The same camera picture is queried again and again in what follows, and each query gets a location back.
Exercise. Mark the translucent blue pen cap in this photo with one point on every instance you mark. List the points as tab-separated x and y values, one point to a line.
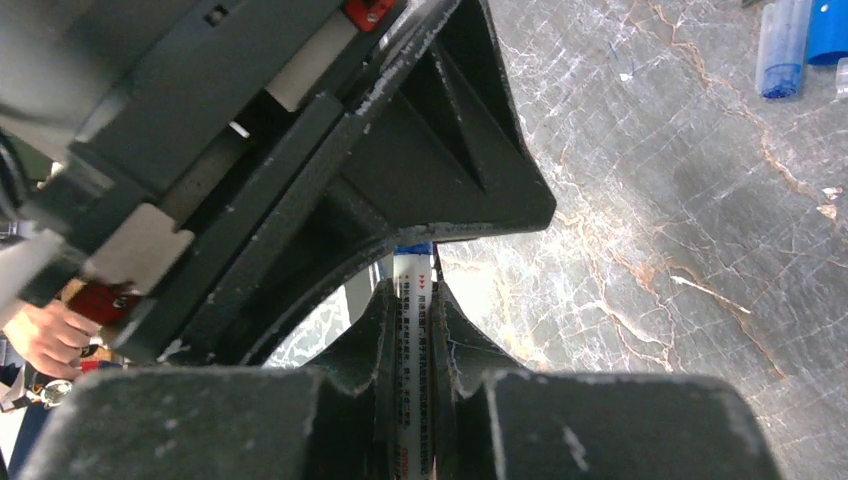
781	49

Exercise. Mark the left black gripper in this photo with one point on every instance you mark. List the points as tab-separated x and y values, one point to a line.
170	155

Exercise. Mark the operator hand in background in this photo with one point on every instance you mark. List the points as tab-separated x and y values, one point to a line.
51	339

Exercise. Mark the blue pen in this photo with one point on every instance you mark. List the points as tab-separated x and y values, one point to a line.
413	451

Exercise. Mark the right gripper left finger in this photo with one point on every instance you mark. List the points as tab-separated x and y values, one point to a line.
329	419

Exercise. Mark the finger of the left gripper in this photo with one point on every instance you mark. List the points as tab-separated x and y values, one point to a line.
431	151

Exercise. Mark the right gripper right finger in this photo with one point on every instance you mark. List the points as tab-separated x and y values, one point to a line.
496	419

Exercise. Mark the solid blue pen cap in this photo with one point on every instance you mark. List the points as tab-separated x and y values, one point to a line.
827	39

